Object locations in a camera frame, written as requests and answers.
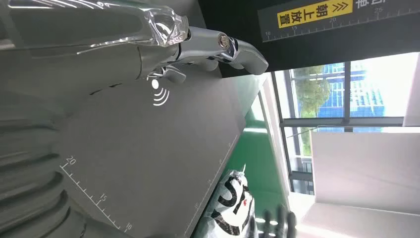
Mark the yellow and black column label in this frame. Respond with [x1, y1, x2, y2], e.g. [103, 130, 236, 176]
[257, 0, 420, 43]

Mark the window with dark frame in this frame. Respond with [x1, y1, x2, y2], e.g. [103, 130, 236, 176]
[271, 52, 420, 195]

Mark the green conveyor belt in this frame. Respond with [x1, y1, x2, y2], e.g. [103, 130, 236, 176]
[193, 95, 291, 238]

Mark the black scanner column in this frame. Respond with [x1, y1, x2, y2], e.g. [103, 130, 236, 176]
[198, 0, 420, 78]

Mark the black scanner base plate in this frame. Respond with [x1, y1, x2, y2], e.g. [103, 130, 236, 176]
[57, 64, 247, 238]

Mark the white package with black letters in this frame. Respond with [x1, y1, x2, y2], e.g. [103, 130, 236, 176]
[193, 165, 257, 238]

